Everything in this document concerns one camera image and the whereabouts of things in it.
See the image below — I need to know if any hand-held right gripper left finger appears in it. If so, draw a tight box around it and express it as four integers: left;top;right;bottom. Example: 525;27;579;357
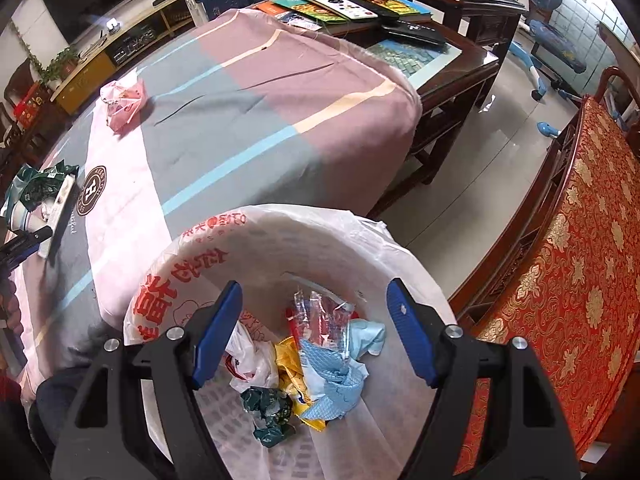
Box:
50;280;244;480

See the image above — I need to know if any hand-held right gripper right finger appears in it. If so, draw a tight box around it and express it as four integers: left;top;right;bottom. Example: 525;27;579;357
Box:
386;278;583;480

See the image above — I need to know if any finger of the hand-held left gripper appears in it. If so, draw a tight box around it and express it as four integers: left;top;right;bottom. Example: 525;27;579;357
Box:
0;226;53;273

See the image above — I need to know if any white plastic bag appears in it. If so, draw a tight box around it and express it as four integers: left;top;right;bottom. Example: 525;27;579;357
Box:
224;321;279;395

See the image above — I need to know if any blue face mask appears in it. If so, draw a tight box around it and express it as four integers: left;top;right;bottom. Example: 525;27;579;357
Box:
347;319;387;358
300;342;371;421

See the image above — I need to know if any white ointment box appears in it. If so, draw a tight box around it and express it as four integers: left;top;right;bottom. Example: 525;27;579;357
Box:
39;175;81;261

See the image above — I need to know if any green snack bag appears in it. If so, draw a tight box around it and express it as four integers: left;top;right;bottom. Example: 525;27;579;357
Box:
1;160;81;217

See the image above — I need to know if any yellow snack bag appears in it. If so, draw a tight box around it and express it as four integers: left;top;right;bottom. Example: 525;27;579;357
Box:
274;337;328;432

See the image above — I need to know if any dark bag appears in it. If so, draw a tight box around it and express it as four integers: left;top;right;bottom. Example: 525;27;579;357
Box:
240;385;297;449

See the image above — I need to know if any clear plastic wrapper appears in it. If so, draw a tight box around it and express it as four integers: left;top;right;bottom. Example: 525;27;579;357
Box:
285;284;357;361

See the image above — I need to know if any white trash bin with liner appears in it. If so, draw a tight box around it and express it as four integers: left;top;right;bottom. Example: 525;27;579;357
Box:
122;203;460;480

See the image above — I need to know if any pink plastic bag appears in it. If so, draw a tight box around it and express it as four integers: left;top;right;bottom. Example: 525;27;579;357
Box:
99;78;147;136

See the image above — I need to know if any red gift box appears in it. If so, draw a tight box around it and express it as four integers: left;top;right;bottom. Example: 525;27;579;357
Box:
12;81;53;130

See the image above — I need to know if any dark wooden armchair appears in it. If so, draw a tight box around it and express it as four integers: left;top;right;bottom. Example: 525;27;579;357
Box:
0;57;66;161

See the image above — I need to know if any yellow wooden tv cabinet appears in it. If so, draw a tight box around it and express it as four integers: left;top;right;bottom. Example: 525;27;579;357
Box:
50;0;197;117

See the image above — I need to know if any potted green plant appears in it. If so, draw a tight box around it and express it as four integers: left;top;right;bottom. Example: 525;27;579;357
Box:
30;46;81;92

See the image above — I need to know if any plaid tablecloth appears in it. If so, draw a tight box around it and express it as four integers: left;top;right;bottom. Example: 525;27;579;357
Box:
0;7;421;391

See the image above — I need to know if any black stereo receiver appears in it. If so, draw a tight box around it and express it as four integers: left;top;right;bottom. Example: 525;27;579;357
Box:
107;25;156;63

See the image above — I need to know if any glass top coffee table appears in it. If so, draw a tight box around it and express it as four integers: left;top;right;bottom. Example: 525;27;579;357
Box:
320;17;501;216

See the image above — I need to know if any blue mosaic picture mat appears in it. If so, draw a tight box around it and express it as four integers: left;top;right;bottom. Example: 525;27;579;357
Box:
365;40;453;79

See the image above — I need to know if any white playpen fence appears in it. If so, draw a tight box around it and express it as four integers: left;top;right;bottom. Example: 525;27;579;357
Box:
179;0;202;28

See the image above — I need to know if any wide black remote control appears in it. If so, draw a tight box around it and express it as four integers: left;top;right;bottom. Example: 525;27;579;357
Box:
382;22;447;45

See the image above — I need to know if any dark wooden side table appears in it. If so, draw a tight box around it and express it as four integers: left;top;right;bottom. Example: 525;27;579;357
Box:
305;0;528;78

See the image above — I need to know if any blue children's swivel chair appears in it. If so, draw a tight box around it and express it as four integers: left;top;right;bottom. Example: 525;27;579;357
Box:
507;0;587;138

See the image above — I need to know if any slim black remote control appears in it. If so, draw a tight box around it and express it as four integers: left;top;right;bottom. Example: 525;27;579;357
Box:
345;0;401;20

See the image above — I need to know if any orange picture book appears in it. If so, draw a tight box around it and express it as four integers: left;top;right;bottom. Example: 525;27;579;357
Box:
250;0;302;24

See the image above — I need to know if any large blue picture book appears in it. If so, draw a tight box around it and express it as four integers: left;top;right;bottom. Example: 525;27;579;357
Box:
330;0;433;19

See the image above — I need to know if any green picture book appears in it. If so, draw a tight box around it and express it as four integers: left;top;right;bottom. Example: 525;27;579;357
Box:
272;0;351;27

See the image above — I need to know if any white remote control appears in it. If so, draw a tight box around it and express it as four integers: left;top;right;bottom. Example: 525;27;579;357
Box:
294;0;368;21

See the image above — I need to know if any dark wooden sofa frame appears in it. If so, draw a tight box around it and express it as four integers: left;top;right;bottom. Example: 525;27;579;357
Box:
445;66;640;480

